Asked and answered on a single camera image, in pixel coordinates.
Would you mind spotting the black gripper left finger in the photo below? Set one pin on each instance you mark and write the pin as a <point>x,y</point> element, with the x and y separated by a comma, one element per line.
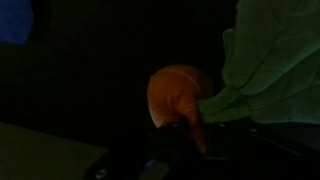
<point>156,156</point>

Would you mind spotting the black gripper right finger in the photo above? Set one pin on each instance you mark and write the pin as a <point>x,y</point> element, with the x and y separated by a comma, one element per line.
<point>266,153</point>

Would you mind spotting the red plush ball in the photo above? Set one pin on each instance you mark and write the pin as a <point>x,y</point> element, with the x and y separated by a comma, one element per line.
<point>176,96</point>

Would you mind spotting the green cloth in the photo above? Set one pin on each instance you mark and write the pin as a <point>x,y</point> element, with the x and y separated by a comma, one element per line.
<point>276,66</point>

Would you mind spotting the blue sponge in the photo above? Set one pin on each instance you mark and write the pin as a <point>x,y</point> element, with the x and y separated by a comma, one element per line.
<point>15,20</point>

